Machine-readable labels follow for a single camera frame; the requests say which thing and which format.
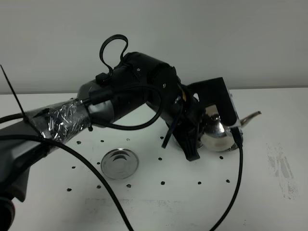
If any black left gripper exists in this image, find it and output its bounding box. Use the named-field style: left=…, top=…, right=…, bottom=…
left=158, top=79, right=202, bottom=161

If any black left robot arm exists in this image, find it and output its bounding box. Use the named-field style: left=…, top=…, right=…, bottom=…
left=0, top=52, right=200, bottom=231

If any left stainless steel saucer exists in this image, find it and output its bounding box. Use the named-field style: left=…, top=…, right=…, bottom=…
left=172, top=136, right=203, bottom=149

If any teapot stainless steel saucer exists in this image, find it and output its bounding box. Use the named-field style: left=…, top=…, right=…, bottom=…
left=101, top=148, right=139, bottom=180

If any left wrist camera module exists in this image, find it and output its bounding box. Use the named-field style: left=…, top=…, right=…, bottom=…
left=188, top=77, right=240, bottom=128

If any black left camera cable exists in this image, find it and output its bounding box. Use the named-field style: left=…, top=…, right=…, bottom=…
left=0, top=34, right=244, bottom=231

